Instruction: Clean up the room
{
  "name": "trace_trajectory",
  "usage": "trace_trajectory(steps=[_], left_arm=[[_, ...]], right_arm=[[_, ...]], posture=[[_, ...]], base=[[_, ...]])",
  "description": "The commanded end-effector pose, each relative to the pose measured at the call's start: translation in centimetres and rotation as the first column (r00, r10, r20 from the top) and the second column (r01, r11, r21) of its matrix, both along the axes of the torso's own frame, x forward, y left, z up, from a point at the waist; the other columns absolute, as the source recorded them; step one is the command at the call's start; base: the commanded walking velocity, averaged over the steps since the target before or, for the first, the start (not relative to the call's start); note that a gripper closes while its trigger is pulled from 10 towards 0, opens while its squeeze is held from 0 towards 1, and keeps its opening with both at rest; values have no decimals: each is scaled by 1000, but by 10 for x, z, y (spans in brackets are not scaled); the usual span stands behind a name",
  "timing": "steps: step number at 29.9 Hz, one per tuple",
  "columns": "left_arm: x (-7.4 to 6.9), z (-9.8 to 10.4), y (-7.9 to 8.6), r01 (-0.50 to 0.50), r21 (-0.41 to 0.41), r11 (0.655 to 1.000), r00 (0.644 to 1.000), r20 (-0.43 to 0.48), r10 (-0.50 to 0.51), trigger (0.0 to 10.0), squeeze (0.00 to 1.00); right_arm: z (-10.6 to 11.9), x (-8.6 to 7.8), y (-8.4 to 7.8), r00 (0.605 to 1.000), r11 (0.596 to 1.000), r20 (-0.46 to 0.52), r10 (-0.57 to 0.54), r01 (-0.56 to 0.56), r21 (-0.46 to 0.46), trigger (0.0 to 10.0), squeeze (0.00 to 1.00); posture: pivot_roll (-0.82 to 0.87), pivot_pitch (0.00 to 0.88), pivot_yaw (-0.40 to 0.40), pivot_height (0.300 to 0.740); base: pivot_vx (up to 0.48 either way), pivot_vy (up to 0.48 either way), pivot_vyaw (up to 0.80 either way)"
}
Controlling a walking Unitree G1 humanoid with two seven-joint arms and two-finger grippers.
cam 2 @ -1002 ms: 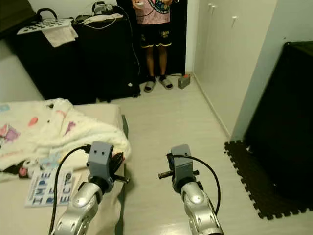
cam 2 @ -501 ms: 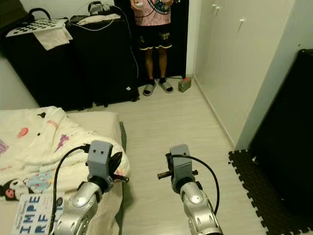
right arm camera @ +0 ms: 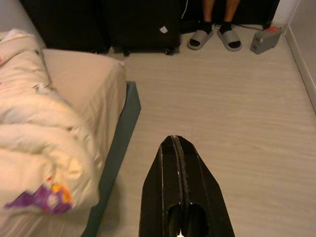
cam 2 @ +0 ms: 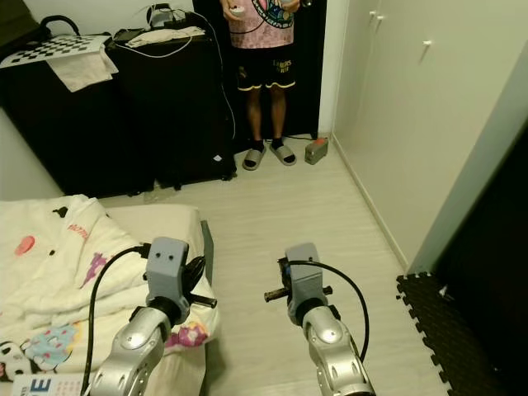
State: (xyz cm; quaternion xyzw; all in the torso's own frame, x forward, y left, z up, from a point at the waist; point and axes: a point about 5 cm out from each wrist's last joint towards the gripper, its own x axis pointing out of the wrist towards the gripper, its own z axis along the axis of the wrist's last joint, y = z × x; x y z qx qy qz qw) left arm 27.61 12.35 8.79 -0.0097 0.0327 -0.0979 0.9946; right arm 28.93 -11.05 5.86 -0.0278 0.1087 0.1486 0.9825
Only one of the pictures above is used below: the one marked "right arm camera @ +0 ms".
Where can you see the grey slide slipper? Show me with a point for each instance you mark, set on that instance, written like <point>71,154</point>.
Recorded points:
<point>202,37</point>
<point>228,37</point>

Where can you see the beige sheeted mattress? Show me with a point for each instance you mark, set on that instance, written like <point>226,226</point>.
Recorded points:
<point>86,79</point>

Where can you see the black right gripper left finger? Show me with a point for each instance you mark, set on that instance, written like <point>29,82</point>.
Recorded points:
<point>158,187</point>

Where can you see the cream cartoon print quilt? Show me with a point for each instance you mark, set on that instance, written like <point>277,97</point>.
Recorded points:
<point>37,123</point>

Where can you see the teal bed frame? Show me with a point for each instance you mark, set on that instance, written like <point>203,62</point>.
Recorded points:
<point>123,135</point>

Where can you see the black suitcase white tag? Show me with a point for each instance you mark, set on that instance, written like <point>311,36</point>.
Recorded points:
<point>143,22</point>

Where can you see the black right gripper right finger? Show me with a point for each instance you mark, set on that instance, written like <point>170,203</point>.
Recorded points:
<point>205,187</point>

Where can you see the seated person black socks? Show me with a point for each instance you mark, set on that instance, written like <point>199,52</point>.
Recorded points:
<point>207,10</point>

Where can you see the grey box red label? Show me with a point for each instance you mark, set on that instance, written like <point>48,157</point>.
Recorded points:
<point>264,42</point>

